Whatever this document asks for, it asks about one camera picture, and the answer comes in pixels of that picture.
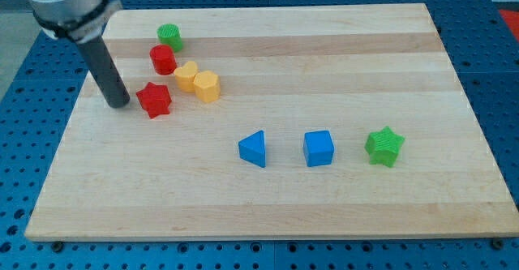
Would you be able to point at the blue triangle block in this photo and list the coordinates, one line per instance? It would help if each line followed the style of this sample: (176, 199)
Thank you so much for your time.
(253, 149)

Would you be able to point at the blue cube block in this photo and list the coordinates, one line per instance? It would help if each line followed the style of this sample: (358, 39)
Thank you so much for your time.
(318, 148)

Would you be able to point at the yellow pentagon block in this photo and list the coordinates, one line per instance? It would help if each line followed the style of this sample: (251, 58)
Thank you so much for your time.
(207, 86)

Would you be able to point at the yellow heart block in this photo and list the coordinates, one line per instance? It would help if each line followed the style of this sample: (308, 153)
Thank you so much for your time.
(185, 75)

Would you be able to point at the red star block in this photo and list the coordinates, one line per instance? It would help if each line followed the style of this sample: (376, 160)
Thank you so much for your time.
(155, 99)

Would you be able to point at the red cylinder block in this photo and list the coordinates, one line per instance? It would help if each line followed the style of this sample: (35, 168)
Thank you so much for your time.
(163, 59)

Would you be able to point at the green star block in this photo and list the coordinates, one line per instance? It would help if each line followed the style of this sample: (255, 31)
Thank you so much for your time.
(383, 147)

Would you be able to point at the green cylinder block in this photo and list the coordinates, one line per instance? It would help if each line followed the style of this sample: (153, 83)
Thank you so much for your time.
(169, 34)

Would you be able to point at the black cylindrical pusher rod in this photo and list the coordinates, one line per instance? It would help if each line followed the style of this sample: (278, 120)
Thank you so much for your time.
(104, 72)

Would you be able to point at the wooden board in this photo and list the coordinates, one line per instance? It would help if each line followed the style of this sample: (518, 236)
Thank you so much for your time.
(119, 175)

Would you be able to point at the red object at edge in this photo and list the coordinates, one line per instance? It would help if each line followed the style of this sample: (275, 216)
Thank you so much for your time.
(511, 18)

